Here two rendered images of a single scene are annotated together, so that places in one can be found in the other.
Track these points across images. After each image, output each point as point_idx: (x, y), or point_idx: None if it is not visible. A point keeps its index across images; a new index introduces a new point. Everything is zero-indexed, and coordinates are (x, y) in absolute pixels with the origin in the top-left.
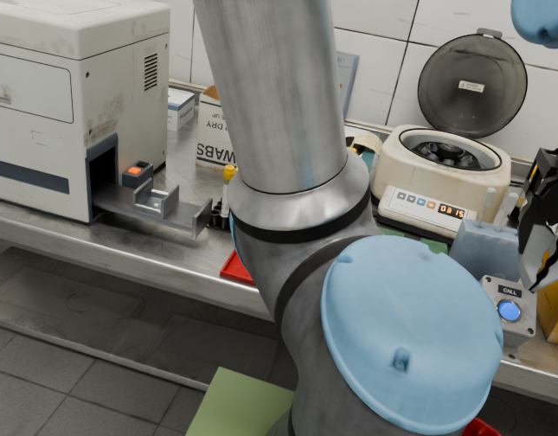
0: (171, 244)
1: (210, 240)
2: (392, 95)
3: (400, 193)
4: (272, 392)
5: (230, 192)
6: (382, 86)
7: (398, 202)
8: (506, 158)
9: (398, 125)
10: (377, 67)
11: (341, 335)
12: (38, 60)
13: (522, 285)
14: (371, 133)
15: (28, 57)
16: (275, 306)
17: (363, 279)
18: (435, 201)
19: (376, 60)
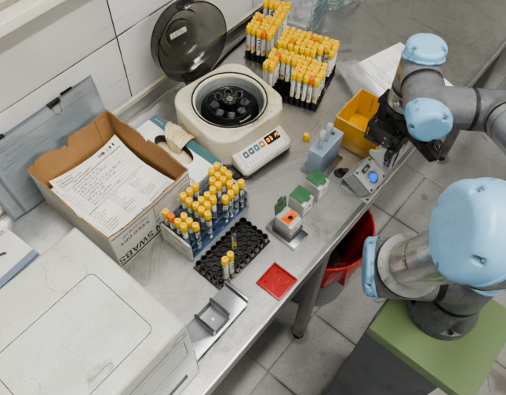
0: (237, 320)
1: None
2: (125, 76)
3: (243, 154)
4: (388, 309)
5: (405, 294)
6: (117, 77)
7: (249, 160)
8: (249, 71)
9: (139, 88)
10: (107, 70)
11: (489, 291)
12: (163, 362)
13: (365, 161)
14: (169, 126)
15: (157, 368)
16: (435, 299)
17: None
18: (260, 139)
19: (103, 67)
